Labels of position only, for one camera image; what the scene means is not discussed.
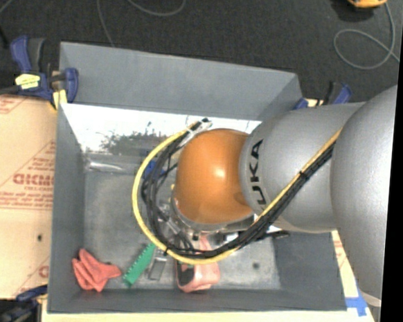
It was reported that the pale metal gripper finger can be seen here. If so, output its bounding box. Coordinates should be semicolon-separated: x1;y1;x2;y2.
158;256;168;282
147;256;158;281

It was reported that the green toothed bar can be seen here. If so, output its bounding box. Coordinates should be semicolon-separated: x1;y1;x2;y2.
122;240;157;289

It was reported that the salmon red cloth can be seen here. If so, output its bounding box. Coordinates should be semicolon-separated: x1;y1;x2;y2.
69;247;125;295

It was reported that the small blue object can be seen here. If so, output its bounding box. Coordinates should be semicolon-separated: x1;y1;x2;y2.
143;160;158;181

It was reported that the grey metal bin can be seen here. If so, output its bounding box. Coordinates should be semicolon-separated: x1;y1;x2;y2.
38;41;367;322

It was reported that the brown cardboard board, red print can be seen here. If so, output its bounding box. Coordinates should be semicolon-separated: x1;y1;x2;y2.
0;92;64;306

